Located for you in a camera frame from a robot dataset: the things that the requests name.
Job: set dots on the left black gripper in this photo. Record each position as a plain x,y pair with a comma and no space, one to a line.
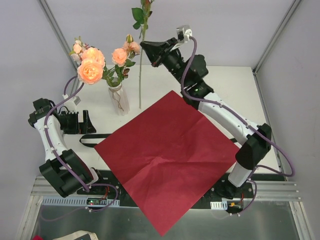
80,122

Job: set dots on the brown red wrapping paper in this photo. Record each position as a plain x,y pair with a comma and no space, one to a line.
167,158

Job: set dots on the left white cable duct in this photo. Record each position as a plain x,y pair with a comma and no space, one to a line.
79,202

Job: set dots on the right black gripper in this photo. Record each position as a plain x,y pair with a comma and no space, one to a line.
162,53

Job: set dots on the right aluminium frame post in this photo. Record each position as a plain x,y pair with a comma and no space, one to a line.
276,35

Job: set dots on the white ribbed ceramic vase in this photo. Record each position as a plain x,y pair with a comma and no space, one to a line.
119,99

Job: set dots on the black ribbon with gold print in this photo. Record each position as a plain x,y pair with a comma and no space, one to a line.
92,140

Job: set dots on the peach rose stem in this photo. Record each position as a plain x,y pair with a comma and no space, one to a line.
123,59

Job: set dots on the pink artificial flower bunch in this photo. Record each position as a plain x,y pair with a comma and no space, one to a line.
141,17

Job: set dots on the right white cable duct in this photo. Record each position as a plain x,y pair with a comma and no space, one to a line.
225,205

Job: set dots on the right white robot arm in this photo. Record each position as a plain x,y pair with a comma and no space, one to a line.
253,138

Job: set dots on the aluminium frame post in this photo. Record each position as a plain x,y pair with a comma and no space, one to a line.
57,31
276,35

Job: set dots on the light pink rose stem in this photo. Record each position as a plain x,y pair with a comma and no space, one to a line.
77,50

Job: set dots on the left aluminium frame post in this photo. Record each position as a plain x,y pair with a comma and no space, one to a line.
57,31

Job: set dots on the red object at bottom edge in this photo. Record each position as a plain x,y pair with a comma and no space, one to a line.
37,237

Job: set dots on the white cable duct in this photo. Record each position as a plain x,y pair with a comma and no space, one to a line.
79,202
225,205

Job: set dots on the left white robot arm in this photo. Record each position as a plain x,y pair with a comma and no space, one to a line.
63,168

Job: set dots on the orange rose stem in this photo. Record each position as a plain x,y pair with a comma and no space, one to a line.
93,68

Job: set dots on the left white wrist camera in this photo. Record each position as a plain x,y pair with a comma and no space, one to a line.
72,103

